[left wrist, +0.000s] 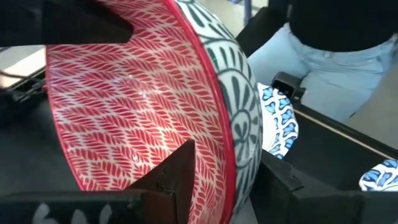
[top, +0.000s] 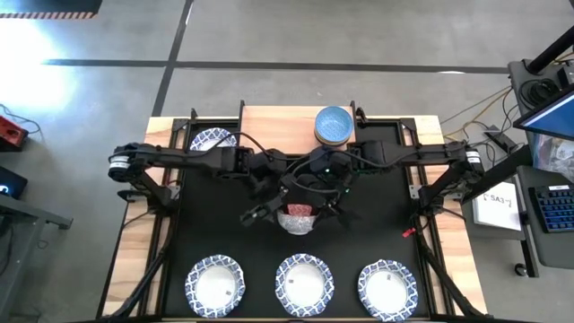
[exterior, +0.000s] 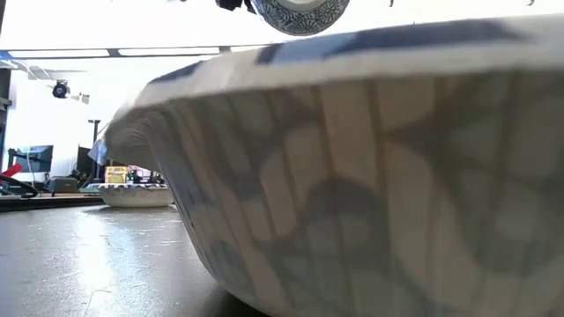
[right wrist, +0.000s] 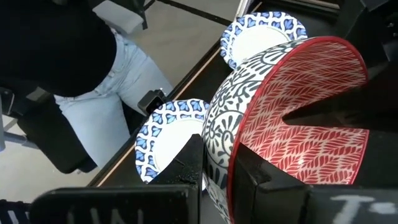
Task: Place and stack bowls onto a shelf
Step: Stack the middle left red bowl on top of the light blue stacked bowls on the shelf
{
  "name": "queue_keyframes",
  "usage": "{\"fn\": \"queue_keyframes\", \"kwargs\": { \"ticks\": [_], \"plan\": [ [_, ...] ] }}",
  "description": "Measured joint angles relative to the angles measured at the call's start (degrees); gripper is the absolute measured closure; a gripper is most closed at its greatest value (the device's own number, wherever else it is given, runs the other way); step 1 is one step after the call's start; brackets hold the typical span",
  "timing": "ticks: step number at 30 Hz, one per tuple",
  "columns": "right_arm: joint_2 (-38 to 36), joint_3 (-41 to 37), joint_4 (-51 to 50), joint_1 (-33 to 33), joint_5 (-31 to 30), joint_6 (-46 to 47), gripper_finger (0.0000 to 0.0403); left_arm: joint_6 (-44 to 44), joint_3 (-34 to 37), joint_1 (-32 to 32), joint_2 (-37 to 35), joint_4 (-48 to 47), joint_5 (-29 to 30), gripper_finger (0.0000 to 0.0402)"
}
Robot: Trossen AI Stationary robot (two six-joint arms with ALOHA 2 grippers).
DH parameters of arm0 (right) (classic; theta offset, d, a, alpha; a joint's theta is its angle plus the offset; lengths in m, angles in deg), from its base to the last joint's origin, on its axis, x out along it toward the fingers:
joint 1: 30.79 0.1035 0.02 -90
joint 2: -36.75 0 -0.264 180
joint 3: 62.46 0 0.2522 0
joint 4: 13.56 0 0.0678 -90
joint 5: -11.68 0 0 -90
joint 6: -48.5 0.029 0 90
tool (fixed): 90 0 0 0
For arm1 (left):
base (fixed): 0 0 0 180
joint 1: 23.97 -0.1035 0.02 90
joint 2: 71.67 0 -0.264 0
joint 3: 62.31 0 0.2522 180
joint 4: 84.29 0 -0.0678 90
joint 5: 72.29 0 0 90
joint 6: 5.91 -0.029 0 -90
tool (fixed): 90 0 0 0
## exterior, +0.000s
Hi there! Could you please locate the blue floral ceramic bowl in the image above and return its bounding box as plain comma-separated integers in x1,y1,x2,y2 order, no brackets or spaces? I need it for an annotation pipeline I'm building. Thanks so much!
249,0,352,38

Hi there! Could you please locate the blue patterned paper bowl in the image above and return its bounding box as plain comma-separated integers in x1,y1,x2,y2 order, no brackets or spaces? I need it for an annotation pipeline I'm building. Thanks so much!
97,181,175,209
104,12,564,317

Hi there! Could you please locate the long ceiling light strip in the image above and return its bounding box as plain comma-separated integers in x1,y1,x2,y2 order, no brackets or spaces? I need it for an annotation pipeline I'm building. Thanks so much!
0,43,270,61

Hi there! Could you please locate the round black spotlight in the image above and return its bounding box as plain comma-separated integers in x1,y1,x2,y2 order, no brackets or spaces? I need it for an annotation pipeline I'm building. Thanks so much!
50,78,71,100

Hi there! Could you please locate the black standing pole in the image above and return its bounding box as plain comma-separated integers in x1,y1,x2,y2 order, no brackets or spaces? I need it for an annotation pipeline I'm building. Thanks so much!
86,118,102,182

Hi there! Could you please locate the yellow box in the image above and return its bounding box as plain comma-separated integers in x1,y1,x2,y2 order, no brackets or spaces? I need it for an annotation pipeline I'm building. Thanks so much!
104,166,130,185

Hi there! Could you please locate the dark monitor back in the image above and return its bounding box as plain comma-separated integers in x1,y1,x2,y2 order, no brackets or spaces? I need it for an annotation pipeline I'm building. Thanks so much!
75,145,96,177

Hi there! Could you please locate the grey box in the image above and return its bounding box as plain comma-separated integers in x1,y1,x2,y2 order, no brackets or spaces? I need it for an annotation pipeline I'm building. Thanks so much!
48,176,80,195

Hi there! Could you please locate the grey desk monitor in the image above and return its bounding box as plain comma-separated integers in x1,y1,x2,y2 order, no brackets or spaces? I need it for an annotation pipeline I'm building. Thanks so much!
6,144,55,174

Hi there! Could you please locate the black curved cable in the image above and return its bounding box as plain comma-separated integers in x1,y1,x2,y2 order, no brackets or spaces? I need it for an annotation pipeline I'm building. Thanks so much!
0,173,40,199

